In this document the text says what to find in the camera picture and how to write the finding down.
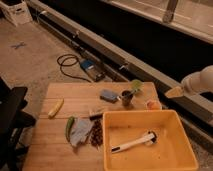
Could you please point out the dark metal cup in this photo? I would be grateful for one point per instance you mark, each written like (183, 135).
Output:
(126, 97)

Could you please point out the green plastic toy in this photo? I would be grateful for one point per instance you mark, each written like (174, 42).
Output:
(135, 85)

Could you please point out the orange fruit toy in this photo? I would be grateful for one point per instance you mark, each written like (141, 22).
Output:
(153, 105)

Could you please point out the blue sponge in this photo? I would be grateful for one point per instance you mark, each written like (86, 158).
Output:
(109, 96)

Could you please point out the black chair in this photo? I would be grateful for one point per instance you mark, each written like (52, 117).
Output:
(12, 122)

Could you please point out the yellow plastic bin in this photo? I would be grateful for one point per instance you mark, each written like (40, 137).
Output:
(170, 152)

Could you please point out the white cardboard box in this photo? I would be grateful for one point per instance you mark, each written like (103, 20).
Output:
(17, 14)

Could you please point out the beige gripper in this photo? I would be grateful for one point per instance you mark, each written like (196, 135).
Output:
(174, 92)

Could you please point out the blue power box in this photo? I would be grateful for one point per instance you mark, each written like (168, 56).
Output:
(92, 70)

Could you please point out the grey crumpled cloth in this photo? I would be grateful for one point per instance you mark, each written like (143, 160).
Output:
(80, 131)

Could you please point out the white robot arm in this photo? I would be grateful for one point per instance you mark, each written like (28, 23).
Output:
(195, 83)

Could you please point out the green pepper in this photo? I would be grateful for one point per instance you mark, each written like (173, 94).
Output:
(68, 127)

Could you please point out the white handled brush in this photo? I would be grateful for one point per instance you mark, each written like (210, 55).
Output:
(149, 137)

